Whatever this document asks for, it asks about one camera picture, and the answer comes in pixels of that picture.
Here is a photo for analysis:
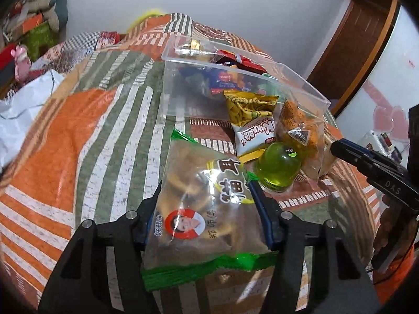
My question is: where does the clear plastic container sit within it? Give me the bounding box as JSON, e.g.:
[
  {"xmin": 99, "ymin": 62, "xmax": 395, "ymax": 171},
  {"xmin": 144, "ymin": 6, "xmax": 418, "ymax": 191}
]
[{"xmin": 161, "ymin": 33, "xmax": 331, "ymax": 131}]

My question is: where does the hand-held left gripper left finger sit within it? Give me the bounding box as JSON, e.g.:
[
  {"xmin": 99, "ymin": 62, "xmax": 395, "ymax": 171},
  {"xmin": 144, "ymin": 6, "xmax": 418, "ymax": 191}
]
[{"xmin": 37, "ymin": 180, "xmax": 162, "ymax": 314}]

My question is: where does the pink toy figure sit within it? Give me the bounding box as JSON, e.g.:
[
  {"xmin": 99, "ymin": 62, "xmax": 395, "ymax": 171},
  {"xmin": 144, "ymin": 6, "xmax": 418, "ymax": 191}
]
[{"xmin": 11, "ymin": 45, "xmax": 32, "ymax": 82}]

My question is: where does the white plastic bag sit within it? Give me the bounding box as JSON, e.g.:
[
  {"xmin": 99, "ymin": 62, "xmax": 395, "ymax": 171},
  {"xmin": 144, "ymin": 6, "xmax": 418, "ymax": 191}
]
[{"xmin": 0, "ymin": 70, "xmax": 67, "ymax": 168}]

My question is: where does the orange green striped bed cover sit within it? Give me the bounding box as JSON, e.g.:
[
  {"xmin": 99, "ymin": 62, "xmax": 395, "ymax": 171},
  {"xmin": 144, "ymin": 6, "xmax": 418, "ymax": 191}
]
[{"xmin": 0, "ymin": 12, "xmax": 377, "ymax": 314}]

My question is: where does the blue snack packet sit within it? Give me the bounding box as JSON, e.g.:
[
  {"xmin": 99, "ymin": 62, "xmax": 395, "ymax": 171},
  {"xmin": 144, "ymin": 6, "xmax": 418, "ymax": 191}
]
[{"xmin": 183, "ymin": 67, "xmax": 262, "ymax": 96}]

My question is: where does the green bag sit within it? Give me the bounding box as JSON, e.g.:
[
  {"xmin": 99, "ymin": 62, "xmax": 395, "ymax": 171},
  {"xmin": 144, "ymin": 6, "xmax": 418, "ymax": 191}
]
[{"xmin": 25, "ymin": 22, "xmax": 60, "ymax": 57}]

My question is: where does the green-edged clear pastry packet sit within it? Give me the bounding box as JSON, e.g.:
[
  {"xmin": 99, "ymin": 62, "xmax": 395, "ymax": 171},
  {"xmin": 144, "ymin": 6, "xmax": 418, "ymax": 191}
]
[{"xmin": 141, "ymin": 128, "xmax": 279, "ymax": 292}]

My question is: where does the yellow cushion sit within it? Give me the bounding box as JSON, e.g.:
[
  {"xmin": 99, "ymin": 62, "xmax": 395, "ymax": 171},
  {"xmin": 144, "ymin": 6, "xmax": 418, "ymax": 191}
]
[{"xmin": 130, "ymin": 9, "xmax": 165, "ymax": 29}]

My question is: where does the clear bag of orange snacks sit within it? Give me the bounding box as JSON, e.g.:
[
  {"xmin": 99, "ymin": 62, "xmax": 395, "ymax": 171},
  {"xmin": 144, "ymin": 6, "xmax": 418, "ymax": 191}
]
[{"xmin": 275, "ymin": 100, "xmax": 328, "ymax": 180}]

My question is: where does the white pink snack packet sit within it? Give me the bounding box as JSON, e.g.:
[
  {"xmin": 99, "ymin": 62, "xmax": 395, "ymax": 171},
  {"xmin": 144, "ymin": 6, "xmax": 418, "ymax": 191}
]
[{"xmin": 234, "ymin": 116, "xmax": 276, "ymax": 158}]

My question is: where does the white sliding door with hearts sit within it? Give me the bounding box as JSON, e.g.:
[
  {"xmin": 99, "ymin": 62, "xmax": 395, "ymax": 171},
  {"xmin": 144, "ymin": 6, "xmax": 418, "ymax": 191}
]
[{"xmin": 330, "ymin": 7, "xmax": 419, "ymax": 171}]

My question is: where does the red box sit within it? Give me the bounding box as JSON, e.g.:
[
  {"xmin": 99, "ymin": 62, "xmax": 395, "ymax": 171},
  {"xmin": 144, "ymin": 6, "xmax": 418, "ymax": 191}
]
[{"xmin": 0, "ymin": 43, "xmax": 18, "ymax": 70}]

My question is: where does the red snack packet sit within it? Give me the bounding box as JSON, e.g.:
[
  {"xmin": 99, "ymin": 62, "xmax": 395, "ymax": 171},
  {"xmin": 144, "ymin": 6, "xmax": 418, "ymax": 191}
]
[{"xmin": 216, "ymin": 49, "xmax": 266, "ymax": 74}]

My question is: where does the patchwork quilt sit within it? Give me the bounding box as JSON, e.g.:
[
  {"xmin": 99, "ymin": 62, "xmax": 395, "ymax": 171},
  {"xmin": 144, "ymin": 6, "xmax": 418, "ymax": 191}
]
[{"xmin": 31, "ymin": 31, "xmax": 129, "ymax": 72}]

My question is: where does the person's right hand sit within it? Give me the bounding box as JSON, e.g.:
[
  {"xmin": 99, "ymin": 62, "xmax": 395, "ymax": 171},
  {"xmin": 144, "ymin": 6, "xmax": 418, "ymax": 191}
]
[{"xmin": 372, "ymin": 195, "xmax": 414, "ymax": 256}]

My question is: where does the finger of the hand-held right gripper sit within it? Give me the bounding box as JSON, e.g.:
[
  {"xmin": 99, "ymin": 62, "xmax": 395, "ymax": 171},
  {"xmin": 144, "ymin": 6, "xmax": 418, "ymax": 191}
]
[{"xmin": 330, "ymin": 139, "xmax": 409, "ymax": 175}]

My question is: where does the orange box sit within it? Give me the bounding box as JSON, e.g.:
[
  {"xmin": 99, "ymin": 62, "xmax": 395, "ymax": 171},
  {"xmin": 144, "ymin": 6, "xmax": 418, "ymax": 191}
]
[{"xmin": 22, "ymin": 15, "xmax": 44, "ymax": 34}]

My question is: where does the green jelly cup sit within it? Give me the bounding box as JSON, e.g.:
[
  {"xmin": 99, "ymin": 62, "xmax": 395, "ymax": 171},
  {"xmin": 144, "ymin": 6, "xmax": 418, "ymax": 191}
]
[{"xmin": 257, "ymin": 142, "xmax": 302, "ymax": 193}]

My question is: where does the wooden door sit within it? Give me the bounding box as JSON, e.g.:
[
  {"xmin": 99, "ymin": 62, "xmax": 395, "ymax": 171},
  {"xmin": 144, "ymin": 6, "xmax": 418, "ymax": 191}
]
[{"xmin": 308, "ymin": 0, "xmax": 400, "ymax": 113}]

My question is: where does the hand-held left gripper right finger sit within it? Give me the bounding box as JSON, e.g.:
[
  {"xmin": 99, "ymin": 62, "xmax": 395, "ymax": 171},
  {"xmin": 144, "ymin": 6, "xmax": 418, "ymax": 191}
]
[{"xmin": 249, "ymin": 181, "xmax": 381, "ymax": 314}]

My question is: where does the gold yellow snack packet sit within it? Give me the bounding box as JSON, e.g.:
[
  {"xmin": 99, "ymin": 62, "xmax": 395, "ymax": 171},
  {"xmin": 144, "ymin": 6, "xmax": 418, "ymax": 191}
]
[{"xmin": 223, "ymin": 90, "xmax": 279, "ymax": 128}]

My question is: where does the yellow cracker packet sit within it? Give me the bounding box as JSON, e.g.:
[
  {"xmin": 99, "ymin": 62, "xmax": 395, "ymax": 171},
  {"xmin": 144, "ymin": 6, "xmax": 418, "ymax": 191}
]
[{"xmin": 177, "ymin": 38, "xmax": 211, "ymax": 60}]

